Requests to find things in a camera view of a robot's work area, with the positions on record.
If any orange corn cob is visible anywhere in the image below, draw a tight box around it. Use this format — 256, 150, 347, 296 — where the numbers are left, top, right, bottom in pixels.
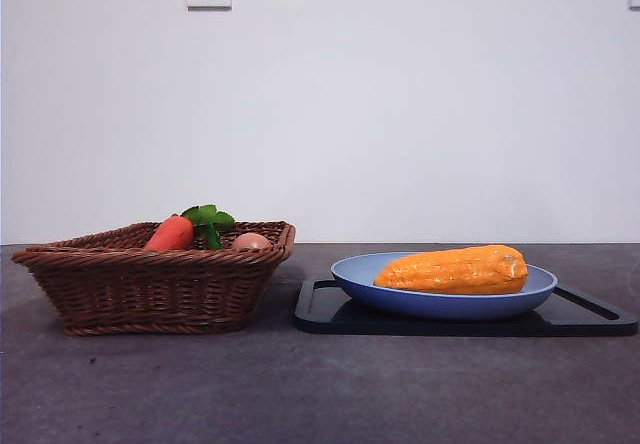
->
373, 244, 529, 296

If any blue plate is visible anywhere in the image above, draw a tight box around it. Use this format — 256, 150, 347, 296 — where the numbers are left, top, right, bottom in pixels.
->
330, 251, 558, 321

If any brown wicker basket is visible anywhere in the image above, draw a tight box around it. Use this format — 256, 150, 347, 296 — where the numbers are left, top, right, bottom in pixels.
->
10, 220, 296, 337

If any brown egg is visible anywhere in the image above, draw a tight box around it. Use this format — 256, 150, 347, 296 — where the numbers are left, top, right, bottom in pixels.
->
230, 232, 272, 252

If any black rectangular tray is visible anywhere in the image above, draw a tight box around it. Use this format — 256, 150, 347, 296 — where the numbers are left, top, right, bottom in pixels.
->
293, 277, 640, 338

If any orange carrot with green leaves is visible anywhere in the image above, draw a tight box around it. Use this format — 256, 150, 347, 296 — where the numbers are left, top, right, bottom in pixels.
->
143, 204, 236, 251

